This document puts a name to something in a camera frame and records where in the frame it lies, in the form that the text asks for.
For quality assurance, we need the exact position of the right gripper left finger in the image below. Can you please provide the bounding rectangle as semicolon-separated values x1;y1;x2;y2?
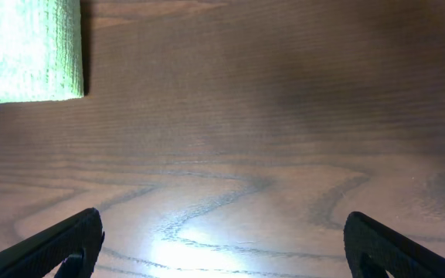
0;208;105;278

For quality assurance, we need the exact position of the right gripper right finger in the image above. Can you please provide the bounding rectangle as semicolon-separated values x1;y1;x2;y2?
343;212;445;278

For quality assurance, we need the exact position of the green microfiber cloth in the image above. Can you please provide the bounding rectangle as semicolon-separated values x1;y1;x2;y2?
0;0;84;103

